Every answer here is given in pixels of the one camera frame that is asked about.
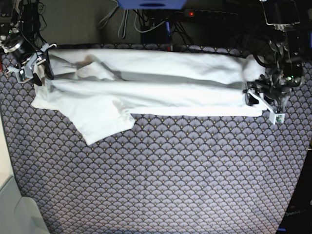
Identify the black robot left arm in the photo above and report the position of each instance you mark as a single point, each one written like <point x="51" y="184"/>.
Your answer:
<point x="286" y="72"/>

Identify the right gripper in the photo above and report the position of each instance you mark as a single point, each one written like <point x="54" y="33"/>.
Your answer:
<point x="25" y="52"/>

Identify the patterned fan-print tablecloth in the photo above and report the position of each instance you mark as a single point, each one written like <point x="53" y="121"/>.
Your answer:
<point x="167" y="174"/>

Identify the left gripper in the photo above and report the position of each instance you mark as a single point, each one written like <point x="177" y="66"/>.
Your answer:
<point x="275" y="88"/>

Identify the white T-shirt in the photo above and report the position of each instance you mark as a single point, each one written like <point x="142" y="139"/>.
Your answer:
<point x="100" y="90"/>

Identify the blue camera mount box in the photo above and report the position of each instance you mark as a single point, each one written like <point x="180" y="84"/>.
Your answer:
<point x="152" y="4"/>

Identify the black box under table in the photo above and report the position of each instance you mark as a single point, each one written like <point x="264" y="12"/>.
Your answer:
<point x="156" y="36"/>

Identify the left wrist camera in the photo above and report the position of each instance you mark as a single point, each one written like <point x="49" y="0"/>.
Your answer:
<point x="277" y="118"/>

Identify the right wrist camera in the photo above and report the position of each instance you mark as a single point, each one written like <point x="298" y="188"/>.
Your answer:
<point x="22" y="77"/>

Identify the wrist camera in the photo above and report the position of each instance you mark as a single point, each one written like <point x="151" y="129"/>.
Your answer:
<point x="22" y="77"/>
<point x="277" y="118"/>

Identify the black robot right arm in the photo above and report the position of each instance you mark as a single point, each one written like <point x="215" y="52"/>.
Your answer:
<point x="20" y="27"/>

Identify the black power strip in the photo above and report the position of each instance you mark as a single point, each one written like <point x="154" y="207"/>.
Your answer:
<point x="209" y="15"/>

